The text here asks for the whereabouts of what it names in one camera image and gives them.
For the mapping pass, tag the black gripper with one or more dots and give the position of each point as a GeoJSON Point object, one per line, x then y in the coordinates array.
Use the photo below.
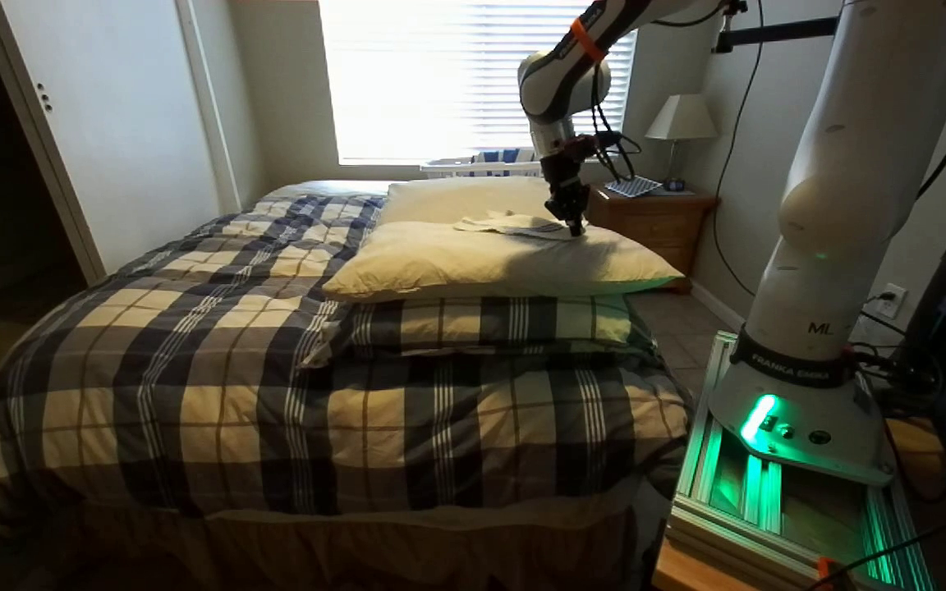
{"type": "Point", "coordinates": [565, 182]}

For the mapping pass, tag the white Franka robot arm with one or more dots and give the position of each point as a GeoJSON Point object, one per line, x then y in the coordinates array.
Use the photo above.
{"type": "Point", "coordinates": [877, 166]}

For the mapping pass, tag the large beige pillow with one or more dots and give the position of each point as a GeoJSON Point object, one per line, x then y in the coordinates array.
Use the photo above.
{"type": "Point", "coordinates": [474, 269]}

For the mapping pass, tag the plaid pillow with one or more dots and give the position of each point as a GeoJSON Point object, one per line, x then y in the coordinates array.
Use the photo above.
{"type": "Point", "coordinates": [495, 325]}

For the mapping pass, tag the papers stack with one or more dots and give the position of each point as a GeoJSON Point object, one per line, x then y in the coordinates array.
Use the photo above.
{"type": "Point", "coordinates": [631, 188]}

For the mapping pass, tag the wooden nightstand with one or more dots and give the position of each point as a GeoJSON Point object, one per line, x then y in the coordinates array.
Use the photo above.
{"type": "Point", "coordinates": [665, 224]}

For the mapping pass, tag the white table lamp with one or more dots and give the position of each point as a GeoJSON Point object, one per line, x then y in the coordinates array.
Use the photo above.
{"type": "Point", "coordinates": [682, 117]}

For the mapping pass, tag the white window blinds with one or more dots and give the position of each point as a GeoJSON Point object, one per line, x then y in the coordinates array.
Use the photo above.
{"type": "Point", "coordinates": [441, 76]}

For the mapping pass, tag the beige bed skirt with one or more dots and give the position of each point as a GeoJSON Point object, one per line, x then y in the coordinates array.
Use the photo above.
{"type": "Point", "coordinates": [328, 547]}

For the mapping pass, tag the blue plaid comforter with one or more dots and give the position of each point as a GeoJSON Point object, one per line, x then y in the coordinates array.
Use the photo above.
{"type": "Point", "coordinates": [165, 362]}

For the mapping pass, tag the white door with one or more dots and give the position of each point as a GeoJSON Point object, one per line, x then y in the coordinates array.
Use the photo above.
{"type": "Point", "coordinates": [114, 134]}

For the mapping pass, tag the black wrist camera orange mount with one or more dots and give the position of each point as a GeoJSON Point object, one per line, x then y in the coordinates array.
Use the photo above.
{"type": "Point", "coordinates": [582, 151]}

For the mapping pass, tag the black mount bar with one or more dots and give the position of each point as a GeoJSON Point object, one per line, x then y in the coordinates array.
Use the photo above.
{"type": "Point", "coordinates": [781, 33]}

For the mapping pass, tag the white wall outlet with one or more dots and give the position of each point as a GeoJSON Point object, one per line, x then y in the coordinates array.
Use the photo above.
{"type": "Point", "coordinates": [892, 297]}

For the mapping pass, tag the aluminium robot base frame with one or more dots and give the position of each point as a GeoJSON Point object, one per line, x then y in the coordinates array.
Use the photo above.
{"type": "Point", "coordinates": [758, 493]}

